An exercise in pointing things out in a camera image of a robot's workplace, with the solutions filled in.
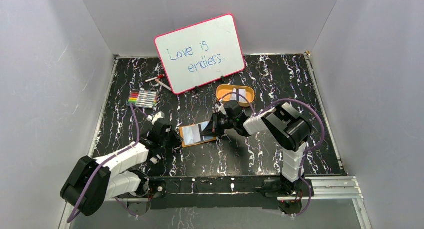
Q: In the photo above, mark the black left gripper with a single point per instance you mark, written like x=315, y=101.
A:
x=171, y=137

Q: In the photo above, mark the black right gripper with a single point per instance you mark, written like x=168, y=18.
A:
x=213, y=129

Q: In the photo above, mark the orange leather card holder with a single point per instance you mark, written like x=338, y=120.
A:
x=191, y=135

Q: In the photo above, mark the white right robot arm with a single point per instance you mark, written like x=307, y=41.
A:
x=287, y=125

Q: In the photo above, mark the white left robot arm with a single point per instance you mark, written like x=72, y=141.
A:
x=96, y=180

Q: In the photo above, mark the striped card in tray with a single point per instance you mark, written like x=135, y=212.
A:
x=239, y=94

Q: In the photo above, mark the small white object on table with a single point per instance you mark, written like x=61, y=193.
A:
x=155, y=159

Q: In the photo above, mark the orange oval tray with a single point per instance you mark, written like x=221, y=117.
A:
x=224, y=92

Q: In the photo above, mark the pack of coloured markers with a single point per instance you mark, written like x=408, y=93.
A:
x=143, y=98

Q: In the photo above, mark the black whiteboard stand foot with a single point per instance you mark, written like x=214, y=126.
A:
x=223, y=79

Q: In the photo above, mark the white marker pen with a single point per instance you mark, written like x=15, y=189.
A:
x=163, y=84

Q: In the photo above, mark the red capped marker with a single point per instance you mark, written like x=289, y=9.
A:
x=155, y=78

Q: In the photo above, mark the pink framed whiteboard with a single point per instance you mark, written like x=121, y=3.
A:
x=201, y=53

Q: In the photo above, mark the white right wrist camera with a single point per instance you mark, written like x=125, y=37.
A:
x=219, y=108

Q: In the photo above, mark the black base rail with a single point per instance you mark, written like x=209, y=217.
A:
x=264, y=192

